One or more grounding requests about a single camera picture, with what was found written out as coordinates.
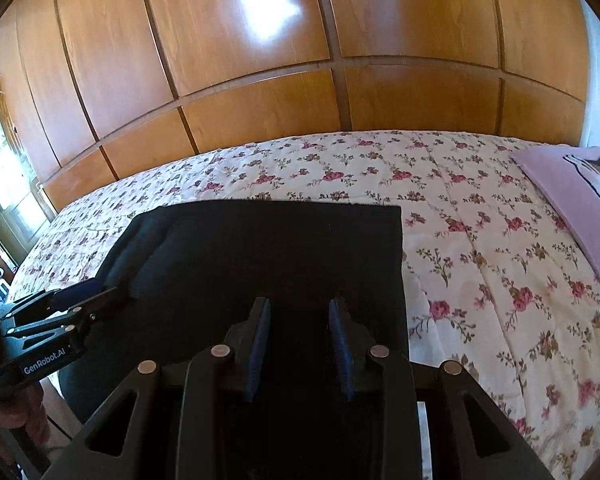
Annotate black pants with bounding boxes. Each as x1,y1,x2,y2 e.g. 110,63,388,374
59,200,408,420

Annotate left hand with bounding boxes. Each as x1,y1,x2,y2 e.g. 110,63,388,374
0,382,50,446

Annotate floral bedspread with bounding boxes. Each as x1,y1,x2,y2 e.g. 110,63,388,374
10,130,600,479

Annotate wooden wardrobe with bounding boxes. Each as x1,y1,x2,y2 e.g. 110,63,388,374
0,0,590,209

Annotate pink cat print pillow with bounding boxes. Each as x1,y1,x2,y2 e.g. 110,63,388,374
510,145,600,280

